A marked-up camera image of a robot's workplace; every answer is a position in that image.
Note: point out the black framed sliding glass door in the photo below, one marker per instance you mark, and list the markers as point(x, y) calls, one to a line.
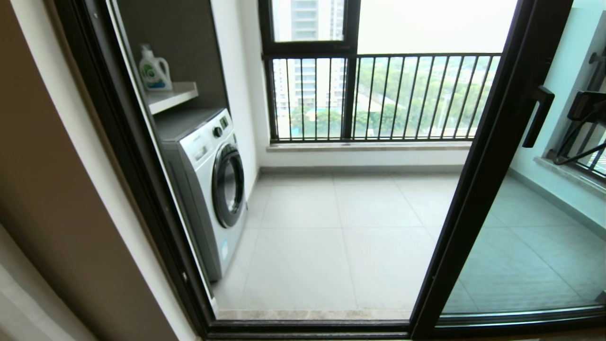
point(492, 142)
point(521, 316)

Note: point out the long stone window sill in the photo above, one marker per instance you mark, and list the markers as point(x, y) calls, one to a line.
point(369, 147)

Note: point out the silver front-loading washing machine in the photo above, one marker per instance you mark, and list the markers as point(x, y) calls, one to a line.
point(199, 199)

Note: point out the distant high-rise building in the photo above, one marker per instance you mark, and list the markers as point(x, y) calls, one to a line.
point(305, 19)

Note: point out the long black metal window railing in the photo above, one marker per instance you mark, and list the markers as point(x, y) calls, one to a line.
point(426, 55)

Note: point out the white detergent bottle green label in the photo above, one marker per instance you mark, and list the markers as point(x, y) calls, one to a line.
point(154, 71)

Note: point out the short stone window sill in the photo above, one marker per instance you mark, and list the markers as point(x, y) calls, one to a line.
point(568, 174)

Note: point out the short black metal window railing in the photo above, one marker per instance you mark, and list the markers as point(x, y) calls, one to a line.
point(584, 168)

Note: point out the black window frame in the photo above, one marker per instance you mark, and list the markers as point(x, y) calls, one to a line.
point(307, 47)

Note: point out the white wall shelf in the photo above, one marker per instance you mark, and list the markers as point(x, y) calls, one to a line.
point(170, 96)

